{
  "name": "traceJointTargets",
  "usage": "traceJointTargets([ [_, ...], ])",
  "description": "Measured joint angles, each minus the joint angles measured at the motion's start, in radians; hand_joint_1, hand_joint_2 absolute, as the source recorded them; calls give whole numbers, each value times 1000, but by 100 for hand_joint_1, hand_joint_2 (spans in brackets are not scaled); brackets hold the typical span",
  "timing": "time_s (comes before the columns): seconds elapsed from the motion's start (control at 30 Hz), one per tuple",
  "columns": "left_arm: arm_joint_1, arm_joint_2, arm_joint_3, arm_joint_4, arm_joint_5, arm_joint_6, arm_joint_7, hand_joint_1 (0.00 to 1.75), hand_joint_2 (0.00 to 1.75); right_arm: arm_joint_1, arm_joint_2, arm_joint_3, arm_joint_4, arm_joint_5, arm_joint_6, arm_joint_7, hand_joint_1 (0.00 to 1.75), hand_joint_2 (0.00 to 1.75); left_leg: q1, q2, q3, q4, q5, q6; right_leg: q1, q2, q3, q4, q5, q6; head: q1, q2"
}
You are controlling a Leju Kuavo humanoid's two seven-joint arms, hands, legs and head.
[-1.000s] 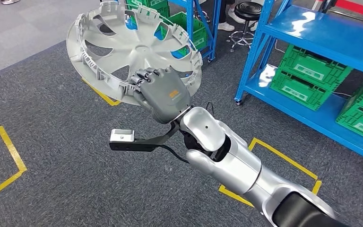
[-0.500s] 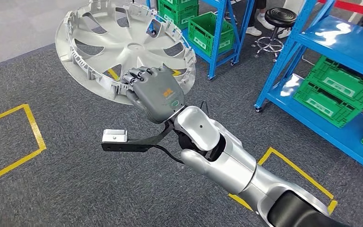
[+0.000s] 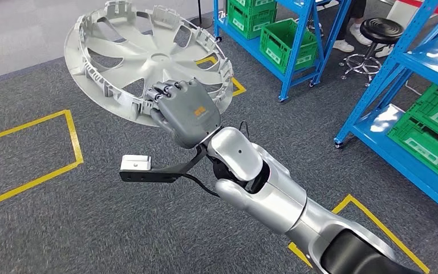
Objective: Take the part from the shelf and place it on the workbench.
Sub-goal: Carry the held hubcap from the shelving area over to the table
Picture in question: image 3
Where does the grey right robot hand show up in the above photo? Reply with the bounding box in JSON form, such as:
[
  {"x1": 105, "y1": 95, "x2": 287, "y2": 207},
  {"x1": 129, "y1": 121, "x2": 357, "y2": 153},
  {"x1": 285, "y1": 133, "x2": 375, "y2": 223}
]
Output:
[{"x1": 145, "y1": 78, "x2": 222, "y2": 150}]

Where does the silver plastic wheel hubcap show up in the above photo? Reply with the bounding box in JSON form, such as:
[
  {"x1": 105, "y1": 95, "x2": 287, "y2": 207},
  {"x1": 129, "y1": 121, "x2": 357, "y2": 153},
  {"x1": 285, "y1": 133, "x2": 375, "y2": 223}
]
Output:
[{"x1": 63, "y1": 0, "x2": 235, "y2": 127}]

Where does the blue metal shelf rack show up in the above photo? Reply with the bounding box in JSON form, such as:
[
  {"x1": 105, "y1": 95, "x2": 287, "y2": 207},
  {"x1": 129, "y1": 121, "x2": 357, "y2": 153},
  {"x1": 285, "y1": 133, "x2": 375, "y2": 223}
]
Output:
[
  {"x1": 334, "y1": 0, "x2": 438, "y2": 223},
  {"x1": 213, "y1": 0, "x2": 352, "y2": 103}
]

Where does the yellow floor tape square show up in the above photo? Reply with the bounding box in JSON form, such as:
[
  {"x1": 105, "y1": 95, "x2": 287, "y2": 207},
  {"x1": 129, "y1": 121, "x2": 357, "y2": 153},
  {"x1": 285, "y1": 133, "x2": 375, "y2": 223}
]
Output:
[{"x1": 195, "y1": 55, "x2": 248, "y2": 98}]

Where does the person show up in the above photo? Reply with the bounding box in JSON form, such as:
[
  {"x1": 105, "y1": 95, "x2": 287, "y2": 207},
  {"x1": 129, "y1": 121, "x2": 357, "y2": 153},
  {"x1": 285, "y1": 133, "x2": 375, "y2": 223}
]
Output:
[{"x1": 332, "y1": 0, "x2": 394, "y2": 59}]

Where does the black stool with chrome base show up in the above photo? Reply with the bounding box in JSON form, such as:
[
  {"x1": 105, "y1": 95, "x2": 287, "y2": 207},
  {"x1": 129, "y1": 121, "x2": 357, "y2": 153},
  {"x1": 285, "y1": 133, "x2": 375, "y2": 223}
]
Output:
[{"x1": 340, "y1": 18, "x2": 405, "y2": 87}]

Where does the black camera cable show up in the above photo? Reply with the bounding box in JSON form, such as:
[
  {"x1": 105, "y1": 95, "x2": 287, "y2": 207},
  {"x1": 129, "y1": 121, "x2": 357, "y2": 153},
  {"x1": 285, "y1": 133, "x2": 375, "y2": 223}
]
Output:
[{"x1": 182, "y1": 173, "x2": 221, "y2": 199}]

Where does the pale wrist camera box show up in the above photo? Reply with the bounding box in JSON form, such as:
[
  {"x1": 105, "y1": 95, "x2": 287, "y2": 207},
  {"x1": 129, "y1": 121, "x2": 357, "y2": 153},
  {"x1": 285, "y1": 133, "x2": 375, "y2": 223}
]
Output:
[{"x1": 120, "y1": 154, "x2": 152, "y2": 172}]

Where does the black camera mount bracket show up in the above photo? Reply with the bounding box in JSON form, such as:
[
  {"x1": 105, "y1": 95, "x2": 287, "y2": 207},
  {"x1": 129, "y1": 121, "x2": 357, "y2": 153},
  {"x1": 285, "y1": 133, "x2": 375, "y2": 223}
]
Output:
[{"x1": 119, "y1": 145, "x2": 208, "y2": 184}]

